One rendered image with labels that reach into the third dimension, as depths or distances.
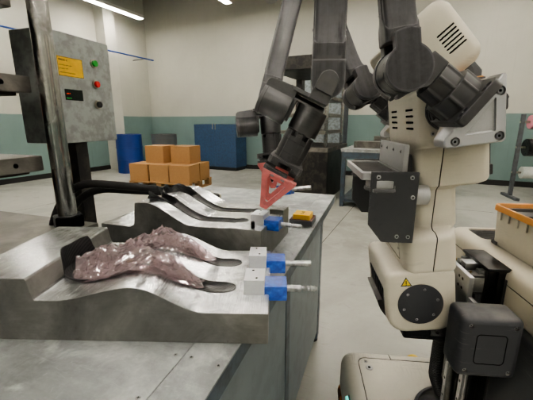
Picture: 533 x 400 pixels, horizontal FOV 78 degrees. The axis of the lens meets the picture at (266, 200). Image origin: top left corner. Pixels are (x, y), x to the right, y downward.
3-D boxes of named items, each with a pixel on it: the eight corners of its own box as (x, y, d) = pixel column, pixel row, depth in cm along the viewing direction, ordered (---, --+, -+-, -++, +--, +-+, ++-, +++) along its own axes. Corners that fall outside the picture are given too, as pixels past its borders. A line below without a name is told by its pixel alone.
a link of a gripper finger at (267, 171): (244, 202, 60) (267, 156, 58) (251, 194, 67) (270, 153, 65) (278, 219, 60) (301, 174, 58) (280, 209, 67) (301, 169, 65)
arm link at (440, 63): (456, 68, 54) (442, 73, 59) (408, 28, 53) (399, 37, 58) (416, 114, 56) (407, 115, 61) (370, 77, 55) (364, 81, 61)
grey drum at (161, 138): (178, 169, 818) (177, 133, 797) (178, 172, 762) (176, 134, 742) (154, 170, 803) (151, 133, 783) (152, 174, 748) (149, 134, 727)
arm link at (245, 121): (275, 86, 90) (270, 98, 99) (233, 89, 89) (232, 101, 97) (280, 129, 89) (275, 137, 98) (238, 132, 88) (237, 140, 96)
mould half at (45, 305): (270, 272, 78) (270, 228, 75) (267, 344, 53) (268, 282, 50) (65, 269, 79) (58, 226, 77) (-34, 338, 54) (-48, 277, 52)
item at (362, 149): (400, 186, 596) (405, 136, 575) (390, 212, 429) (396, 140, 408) (361, 183, 626) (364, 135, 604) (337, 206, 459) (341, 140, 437)
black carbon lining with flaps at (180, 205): (264, 215, 101) (264, 185, 98) (243, 231, 86) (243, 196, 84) (168, 206, 112) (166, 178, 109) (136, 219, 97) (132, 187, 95)
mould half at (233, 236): (288, 232, 106) (289, 192, 103) (261, 265, 82) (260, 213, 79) (158, 218, 122) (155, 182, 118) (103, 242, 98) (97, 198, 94)
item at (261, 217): (303, 233, 86) (304, 213, 85) (299, 240, 82) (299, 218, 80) (257, 228, 90) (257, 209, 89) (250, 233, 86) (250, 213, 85)
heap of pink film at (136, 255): (218, 254, 74) (217, 221, 72) (201, 294, 56) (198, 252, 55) (105, 252, 74) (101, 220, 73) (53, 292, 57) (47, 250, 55)
